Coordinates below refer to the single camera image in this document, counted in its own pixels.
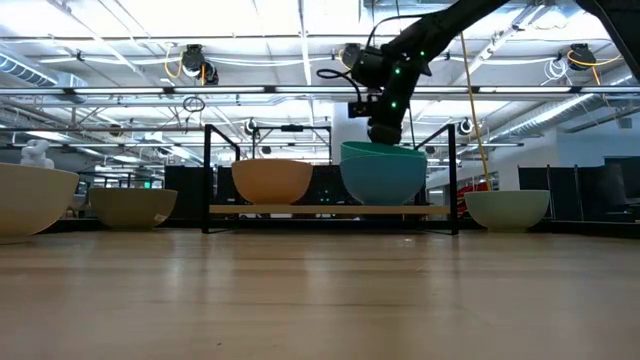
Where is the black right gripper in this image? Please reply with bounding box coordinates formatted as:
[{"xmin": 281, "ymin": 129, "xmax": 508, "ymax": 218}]
[{"xmin": 367, "ymin": 117, "xmax": 405, "ymax": 147}]

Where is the teal blue bowl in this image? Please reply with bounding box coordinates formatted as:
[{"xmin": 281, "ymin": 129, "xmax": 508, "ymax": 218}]
[{"xmin": 339, "ymin": 150, "xmax": 429, "ymax": 207}]

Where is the orange bowl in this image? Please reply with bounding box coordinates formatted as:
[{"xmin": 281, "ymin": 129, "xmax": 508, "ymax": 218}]
[{"xmin": 231, "ymin": 158, "xmax": 315, "ymax": 206}]

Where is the pale mint bowl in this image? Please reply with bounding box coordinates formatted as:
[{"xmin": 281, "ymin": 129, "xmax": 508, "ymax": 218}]
[{"xmin": 463, "ymin": 189, "xmax": 552, "ymax": 233}]

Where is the olive beige bowl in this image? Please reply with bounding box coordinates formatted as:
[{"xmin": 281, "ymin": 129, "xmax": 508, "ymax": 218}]
[{"xmin": 88, "ymin": 187, "xmax": 179, "ymax": 232}]

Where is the cream bowl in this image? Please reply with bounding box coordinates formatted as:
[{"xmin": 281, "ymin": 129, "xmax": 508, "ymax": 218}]
[{"xmin": 0, "ymin": 162, "xmax": 81, "ymax": 239}]

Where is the red object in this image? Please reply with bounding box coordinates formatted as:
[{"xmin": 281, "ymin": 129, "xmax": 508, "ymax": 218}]
[{"xmin": 455, "ymin": 180, "xmax": 493, "ymax": 216}]

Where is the black office partition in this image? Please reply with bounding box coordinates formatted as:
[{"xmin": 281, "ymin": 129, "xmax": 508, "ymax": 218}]
[{"xmin": 517, "ymin": 155, "xmax": 640, "ymax": 224}]

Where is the white robot figure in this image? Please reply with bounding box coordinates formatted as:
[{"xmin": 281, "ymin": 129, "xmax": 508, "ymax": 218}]
[{"xmin": 19, "ymin": 138, "xmax": 56, "ymax": 171}]

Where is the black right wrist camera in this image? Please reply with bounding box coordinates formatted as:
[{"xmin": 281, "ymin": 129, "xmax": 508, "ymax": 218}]
[{"xmin": 347, "ymin": 99, "xmax": 375, "ymax": 120}]

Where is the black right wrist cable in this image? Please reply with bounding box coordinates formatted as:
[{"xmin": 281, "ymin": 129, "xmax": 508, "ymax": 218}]
[{"xmin": 316, "ymin": 68, "xmax": 364, "ymax": 104}]

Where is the yellow hanging cable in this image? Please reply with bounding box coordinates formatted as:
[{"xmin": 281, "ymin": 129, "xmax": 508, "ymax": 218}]
[{"xmin": 459, "ymin": 32, "xmax": 494, "ymax": 192}]

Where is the black gantry frame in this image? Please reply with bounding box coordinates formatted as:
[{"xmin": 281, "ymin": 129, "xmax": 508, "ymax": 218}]
[{"xmin": 251, "ymin": 124, "xmax": 333, "ymax": 163}]

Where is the silver ventilation duct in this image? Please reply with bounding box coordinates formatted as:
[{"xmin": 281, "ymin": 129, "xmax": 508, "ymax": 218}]
[{"xmin": 0, "ymin": 52, "xmax": 89, "ymax": 104}]

